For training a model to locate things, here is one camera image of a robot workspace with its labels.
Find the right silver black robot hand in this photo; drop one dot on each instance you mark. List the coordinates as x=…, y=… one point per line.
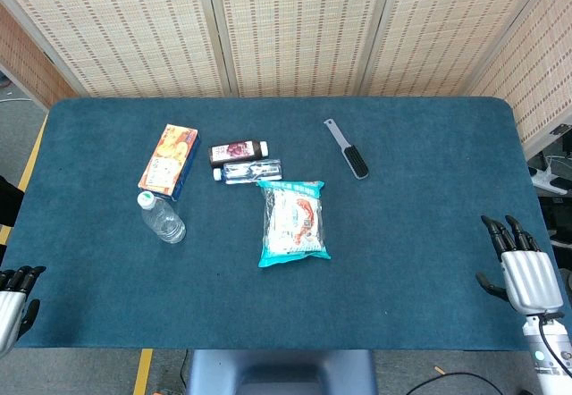
x=532, y=279

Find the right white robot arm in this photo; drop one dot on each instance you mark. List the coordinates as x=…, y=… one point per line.
x=543, y=346

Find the black object beside table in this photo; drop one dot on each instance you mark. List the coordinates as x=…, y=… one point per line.
x=9, y=203

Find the grey black-bristle brush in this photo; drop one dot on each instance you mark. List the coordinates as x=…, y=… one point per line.
x=355, y=162

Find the blue felt table cloth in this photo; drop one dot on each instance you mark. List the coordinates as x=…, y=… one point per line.
x=402, y=234

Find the beige bamboo screen panel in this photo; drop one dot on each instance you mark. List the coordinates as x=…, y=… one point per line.
x=125, y=33
x=304, y=33
x=536, y=78
x=447, y=33

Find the transparent white-capped water bottle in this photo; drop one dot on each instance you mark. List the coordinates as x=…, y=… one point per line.
x=165, y=225

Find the orange woven screen panel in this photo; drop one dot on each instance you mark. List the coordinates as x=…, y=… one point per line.
x=27, y=64

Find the teal clear snack bag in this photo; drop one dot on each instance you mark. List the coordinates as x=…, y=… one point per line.
x=292, y=225

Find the orange blue cracker box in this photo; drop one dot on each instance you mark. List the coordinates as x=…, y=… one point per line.
x=167, y=162

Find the dark juice bottle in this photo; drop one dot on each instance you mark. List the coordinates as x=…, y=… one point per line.
x=237, y=151

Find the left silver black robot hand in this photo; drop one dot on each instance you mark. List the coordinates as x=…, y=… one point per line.
x=9, y=310

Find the clear blue-label square bottle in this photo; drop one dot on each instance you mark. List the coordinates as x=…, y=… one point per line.
x=250, y=171

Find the black equipment on floor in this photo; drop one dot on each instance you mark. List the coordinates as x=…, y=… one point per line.
x=558, y=216

